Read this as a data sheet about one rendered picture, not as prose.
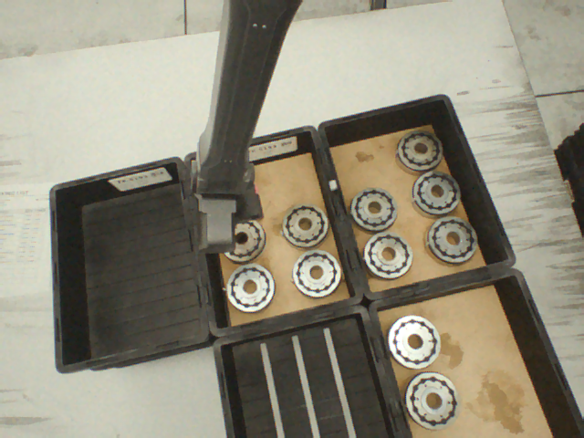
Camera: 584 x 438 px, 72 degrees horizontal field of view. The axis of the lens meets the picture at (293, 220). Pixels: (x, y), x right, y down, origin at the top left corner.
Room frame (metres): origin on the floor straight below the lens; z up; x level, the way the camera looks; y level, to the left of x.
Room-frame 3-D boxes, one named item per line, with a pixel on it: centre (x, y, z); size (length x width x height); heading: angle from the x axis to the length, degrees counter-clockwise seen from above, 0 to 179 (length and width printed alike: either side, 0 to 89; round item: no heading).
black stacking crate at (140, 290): (0.26, 0.35, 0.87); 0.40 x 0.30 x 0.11; 2
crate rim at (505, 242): (0.27, -0.25, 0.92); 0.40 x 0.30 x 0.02; 2
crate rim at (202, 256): (0.27, 0.05, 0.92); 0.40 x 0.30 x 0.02; 2
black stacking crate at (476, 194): (0.27, -0.25, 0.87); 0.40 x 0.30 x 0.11; 2
